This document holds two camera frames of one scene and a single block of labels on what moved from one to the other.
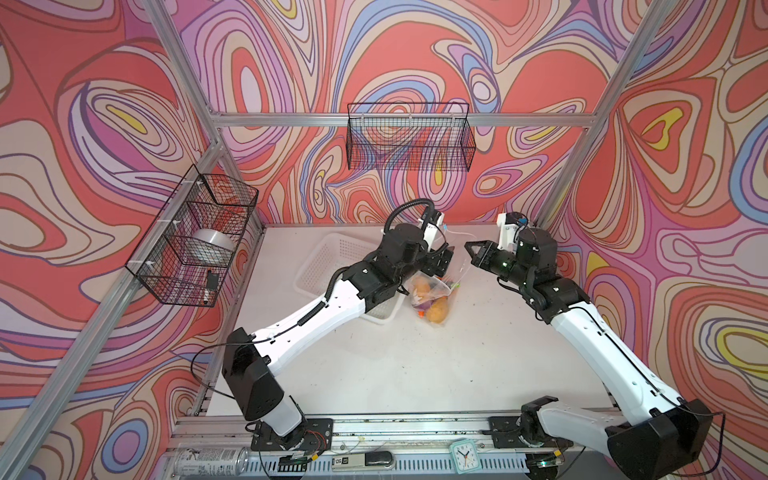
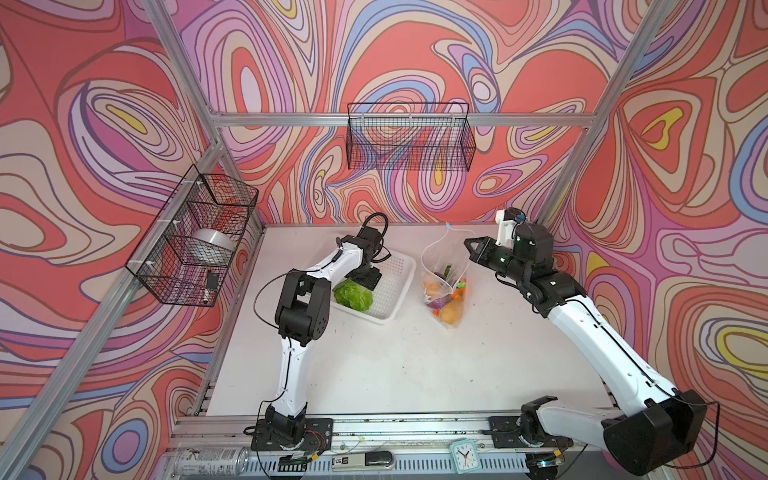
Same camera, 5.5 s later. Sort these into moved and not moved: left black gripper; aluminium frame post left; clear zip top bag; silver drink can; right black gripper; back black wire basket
Moved: left black gripper; clear zip top bag
Not moved: right black gripper; back black wire basket; aluminium frame post left; silver drink can
